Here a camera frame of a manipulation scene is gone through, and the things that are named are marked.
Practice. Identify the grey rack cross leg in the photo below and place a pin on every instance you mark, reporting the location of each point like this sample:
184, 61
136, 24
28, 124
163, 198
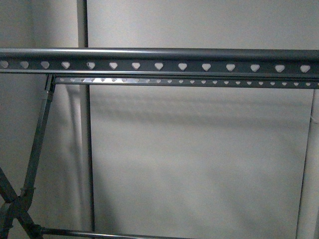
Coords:
16, 207
39, 133

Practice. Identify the grey perforated rack rail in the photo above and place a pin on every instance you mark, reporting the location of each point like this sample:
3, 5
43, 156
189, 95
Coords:
162, 61
219, 82

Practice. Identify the grey front perforated rack rail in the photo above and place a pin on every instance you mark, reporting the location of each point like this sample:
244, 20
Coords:
162, 61

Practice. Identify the grey rack lower bar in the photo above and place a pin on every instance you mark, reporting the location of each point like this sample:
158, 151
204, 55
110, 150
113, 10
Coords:
87, 234

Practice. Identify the grey rear perforated rack rail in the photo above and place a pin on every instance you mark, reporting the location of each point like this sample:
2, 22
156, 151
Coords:
219, 82

